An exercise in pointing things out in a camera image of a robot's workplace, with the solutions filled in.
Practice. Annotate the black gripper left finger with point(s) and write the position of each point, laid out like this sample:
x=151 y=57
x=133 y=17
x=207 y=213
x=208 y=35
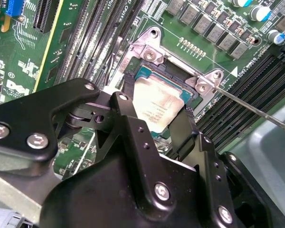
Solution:
x=142 y=152

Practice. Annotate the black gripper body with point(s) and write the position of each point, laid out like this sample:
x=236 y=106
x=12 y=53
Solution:
x=97 y=202

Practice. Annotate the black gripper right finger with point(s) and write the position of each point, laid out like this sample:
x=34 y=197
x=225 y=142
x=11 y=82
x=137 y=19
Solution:
x=183 y=135

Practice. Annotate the thin metal locking lever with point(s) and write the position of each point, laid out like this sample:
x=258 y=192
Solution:
x=251 y=108

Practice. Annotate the silver square CPU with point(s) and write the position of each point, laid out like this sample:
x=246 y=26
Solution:
x=156 y=102

